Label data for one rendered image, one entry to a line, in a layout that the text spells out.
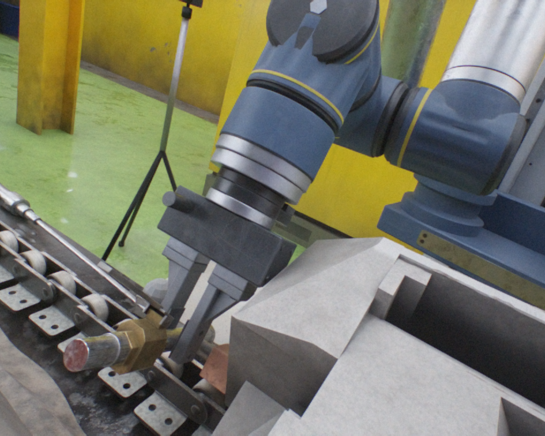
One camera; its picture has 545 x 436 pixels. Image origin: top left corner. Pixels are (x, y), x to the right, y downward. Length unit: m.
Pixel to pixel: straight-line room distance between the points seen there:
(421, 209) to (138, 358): 1.00
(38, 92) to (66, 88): 0.29
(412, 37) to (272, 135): 0.80
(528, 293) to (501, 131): 0.73
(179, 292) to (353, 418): 0.22
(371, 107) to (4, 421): 0.50
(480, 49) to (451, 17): 1.86
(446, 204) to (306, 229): 1.56
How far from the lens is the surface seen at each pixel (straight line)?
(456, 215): 1.26
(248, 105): 0.38
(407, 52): 1.14
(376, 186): 2.46
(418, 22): 1.11
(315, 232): 2.66
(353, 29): 0.40
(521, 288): 1.21
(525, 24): 0.59
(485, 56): 0.56
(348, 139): 0.55
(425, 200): 1.26
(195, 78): 6.85
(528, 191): 1.58
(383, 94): 0.54
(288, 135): 0.37
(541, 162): 1.57
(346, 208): 2.54
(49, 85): 3.95
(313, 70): 0.39
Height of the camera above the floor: 1.13
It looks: 20 degrees down
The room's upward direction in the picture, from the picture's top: 17 degrees clockwise
